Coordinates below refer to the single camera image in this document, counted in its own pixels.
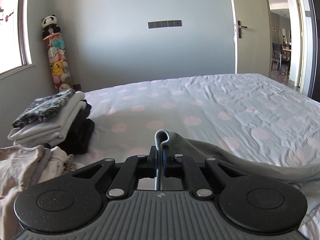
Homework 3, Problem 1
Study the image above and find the plush toy column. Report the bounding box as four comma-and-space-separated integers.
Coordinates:
41, 15, 73, 92

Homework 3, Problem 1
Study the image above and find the dark floral folded garment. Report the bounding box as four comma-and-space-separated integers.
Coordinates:
12, 88, 75, 128

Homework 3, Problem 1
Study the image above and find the window with white frame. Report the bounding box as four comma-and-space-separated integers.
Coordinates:
1, 0, 31, 78

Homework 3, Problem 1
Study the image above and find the dark wardrobe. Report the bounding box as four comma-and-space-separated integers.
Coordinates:
309, 0, 319, 102

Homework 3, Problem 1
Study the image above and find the olive bedroom door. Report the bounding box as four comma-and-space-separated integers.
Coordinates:
231, 0, 272, 76

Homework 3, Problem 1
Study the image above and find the light grey sweatshirt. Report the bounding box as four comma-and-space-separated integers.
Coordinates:
152, 128, 320, 230

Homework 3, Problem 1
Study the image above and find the beige crumpled clothes pile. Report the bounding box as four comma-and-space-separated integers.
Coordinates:
1, 145, 68, 239

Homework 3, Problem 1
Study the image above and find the black folded garment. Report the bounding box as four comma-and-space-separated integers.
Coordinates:
44, 100, 95, 155

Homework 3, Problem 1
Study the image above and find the wall switch panel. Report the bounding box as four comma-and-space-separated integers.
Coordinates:
148, 20, 182, 29

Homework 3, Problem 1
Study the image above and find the polka dot bed sheet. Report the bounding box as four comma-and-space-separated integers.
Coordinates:
75, 74, 319, 167

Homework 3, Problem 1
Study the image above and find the dining chair in hallway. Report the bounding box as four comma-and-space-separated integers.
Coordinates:
272, 43, 291, 74

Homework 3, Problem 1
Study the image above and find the striped brown garment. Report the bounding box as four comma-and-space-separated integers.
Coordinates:
62, 154, 75, 175

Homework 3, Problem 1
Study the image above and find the black door handle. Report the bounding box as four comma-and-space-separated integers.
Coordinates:
237, 20, 248, 38

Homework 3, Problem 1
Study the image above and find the grey folded garment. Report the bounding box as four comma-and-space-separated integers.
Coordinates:
8, 92, 87, 147

